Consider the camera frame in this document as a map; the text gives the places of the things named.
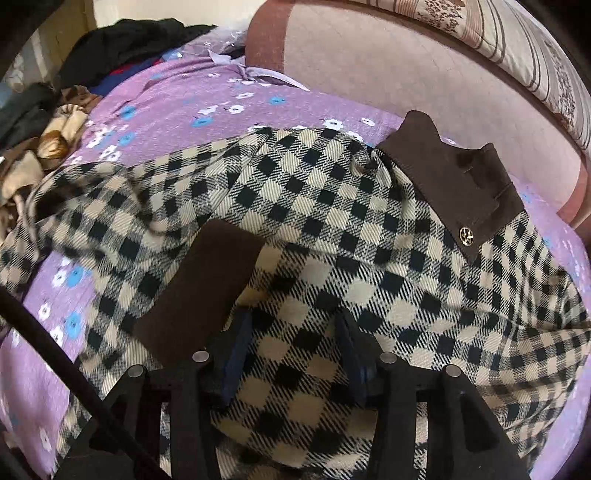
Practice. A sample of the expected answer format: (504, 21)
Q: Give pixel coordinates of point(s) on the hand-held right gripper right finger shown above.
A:
(352, 355)

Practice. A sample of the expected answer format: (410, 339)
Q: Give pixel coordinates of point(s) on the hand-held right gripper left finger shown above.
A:
(238, 350)

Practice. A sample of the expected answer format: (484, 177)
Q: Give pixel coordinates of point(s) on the black beige checked jacket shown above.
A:
(323, 207)

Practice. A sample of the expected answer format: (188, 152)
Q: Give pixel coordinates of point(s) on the black clothes pile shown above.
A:
(129, 41)

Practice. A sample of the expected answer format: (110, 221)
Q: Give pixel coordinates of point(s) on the purple floral bedsheet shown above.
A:
(175, 92)

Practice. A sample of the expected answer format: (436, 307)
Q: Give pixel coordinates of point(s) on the brown beige blanket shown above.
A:
(60, 131)

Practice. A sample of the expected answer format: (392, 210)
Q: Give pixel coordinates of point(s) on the blue garment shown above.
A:
(124, 76)

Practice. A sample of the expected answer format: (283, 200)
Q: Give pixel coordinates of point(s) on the pink padded headboard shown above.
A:
(392, 60)

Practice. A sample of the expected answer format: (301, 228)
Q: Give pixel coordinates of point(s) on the dark cloth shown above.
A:
(25, 113)

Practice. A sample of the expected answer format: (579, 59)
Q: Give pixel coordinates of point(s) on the striped floral pillow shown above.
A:
(521, 41)

